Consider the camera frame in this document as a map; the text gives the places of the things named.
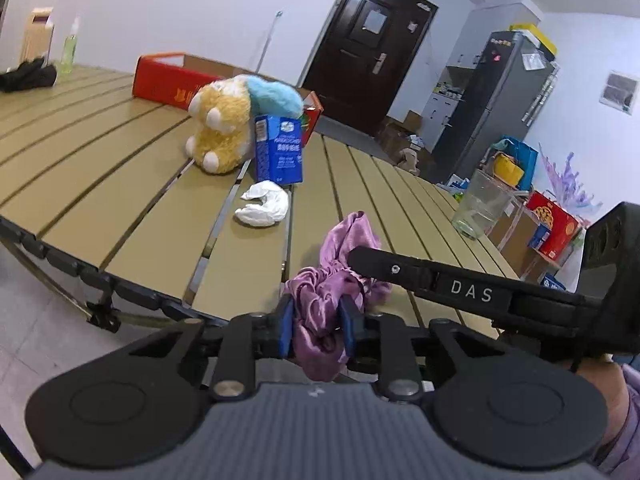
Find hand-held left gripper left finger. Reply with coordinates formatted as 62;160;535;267
127;295;296;402

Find yellow and blue plush toy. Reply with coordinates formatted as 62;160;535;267
185;74;304;176

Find white wall cabinet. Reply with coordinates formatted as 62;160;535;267
447;2;531;68

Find yellow bag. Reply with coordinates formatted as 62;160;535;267
492;152;525;184

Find wall vent grille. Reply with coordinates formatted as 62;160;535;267
599;71;640;115

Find white pole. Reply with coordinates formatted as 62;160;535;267
255;10;283;73

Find green spray bottle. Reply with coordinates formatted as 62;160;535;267
59;16;81;75

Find yellow box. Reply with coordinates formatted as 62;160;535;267
509;22;558;58

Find blue milk carton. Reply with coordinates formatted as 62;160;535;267
254;114;305;184

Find grey refrigerator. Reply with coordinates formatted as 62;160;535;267
430;30;556;186

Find black cloth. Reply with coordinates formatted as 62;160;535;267
0;57;58;93

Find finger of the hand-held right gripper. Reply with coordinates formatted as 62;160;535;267
347;246;443;293

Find small cardboard boxes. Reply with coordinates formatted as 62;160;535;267
375;110;426;161

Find red gift box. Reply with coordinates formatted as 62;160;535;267
525;190;583;261

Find dark brown door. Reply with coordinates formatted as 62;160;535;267
299;0;440;137

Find red cardboard box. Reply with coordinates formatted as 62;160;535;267
131;51;323;148

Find white paper note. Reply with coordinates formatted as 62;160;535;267
361;9;387;33

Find beige carton container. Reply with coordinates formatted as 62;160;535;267
22;6;55;68

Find purple artificial plant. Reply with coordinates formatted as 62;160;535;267
537;142;603;221

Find large cardboard box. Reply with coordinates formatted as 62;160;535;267
487;205;556;281

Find purple satin cloth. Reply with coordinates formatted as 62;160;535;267
282;211;393;381

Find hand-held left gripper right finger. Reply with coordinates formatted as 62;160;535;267
339;294;503;403

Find person's right forearm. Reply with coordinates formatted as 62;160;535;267
575;355;640;476

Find brown plush dog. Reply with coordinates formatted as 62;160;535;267
397;147;421;176

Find blue shopping bag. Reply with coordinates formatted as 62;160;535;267
492;135;540;186

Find slatted folding table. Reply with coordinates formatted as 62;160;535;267
0;62;523;333

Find clear glass cup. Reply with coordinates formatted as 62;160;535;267
451;168;516;241

